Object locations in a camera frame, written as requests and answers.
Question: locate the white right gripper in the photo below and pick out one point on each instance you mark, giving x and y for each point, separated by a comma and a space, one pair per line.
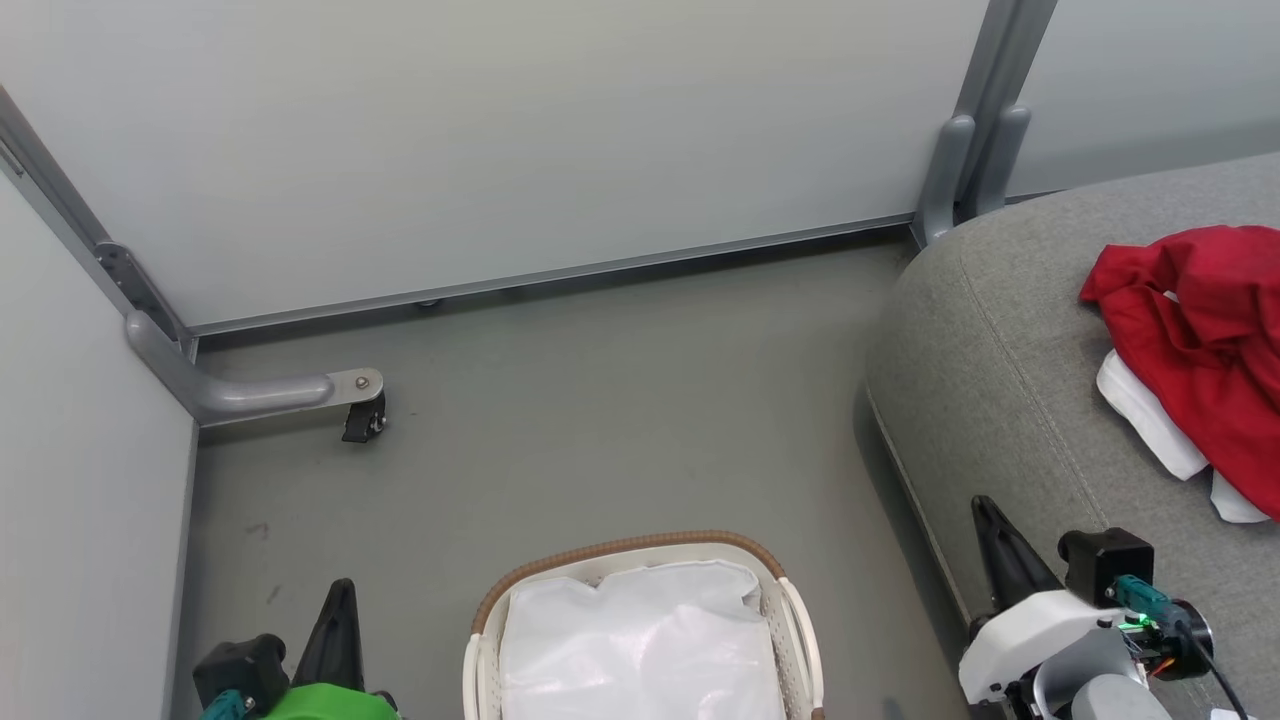
1030, 630

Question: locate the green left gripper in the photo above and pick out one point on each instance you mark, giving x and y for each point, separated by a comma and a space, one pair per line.
330, 705

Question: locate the red and white shirt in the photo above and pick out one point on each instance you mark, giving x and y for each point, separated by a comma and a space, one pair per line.
1210, 340

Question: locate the grey fabric sofa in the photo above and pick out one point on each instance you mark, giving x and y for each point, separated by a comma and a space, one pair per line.
1000, 380

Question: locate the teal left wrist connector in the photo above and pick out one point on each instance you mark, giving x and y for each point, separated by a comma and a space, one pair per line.
225, 706

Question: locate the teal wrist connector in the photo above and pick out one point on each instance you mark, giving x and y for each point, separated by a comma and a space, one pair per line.
225, 706
1140, 598

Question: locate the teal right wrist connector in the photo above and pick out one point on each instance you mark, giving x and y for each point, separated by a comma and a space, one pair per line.
1140, 598

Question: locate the black caster wheel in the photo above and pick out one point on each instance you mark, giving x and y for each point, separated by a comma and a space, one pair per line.
363, 420

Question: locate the white laundry basket brown rim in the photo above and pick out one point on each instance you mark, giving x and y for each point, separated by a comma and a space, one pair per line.
790, 620

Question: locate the grey curved partition foot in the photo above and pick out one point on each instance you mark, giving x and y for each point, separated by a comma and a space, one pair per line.
240, 392

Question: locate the white cloth in basket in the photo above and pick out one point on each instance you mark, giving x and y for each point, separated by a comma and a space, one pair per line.
640, 645

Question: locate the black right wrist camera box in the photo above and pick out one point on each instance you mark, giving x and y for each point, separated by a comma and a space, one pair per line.
1100, 562

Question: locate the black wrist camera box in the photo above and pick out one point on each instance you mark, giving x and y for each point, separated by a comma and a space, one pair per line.
240, 668
1100, 562

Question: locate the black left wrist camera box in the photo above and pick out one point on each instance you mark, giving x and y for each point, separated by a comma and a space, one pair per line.
240, 668

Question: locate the grey partition bottom rail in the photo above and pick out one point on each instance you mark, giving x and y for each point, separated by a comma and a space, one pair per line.
550, 272

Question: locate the grey partition post with brackets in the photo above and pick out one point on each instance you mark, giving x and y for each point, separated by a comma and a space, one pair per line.
975, 130

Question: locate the grey slanted partition post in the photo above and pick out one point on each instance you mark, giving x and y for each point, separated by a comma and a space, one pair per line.
80, 225

